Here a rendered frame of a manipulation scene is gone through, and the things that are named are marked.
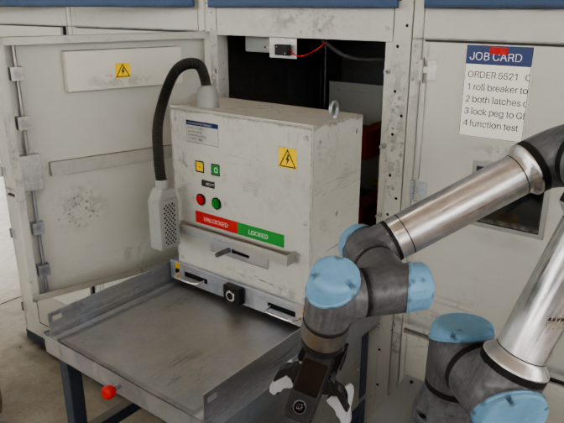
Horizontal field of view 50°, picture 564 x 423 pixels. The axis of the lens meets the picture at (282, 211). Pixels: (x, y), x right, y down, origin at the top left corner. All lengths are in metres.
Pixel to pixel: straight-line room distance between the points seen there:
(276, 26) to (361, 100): 0.68
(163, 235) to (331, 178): 0.51
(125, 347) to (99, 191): 0.52
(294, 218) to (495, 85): 0.56
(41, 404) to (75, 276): 1.12
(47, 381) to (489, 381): 2.37
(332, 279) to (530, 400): 0.40
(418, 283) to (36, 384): 2.42
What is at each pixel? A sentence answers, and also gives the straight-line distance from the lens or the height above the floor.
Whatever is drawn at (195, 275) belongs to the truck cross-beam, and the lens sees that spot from 1.81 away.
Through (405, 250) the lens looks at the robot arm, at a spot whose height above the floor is 1.27.
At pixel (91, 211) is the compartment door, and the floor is 1.07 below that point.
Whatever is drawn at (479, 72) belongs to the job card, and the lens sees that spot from 1.47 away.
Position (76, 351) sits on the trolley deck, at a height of 0.85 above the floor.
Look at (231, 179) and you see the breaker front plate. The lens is 1.61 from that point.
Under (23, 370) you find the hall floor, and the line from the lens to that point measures 3.24.
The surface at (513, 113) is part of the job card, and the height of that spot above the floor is 1.43.
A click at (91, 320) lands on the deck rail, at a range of 1.74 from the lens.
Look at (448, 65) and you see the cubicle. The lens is 1.50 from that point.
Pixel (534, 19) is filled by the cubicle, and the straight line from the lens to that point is 1.46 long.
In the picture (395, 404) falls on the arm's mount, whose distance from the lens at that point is 1.35.
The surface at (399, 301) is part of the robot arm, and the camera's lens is 0.92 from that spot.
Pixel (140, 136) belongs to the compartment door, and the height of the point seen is 1.28.
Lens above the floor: 1.66
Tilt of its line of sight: 19 degrees down
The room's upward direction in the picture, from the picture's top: straight up
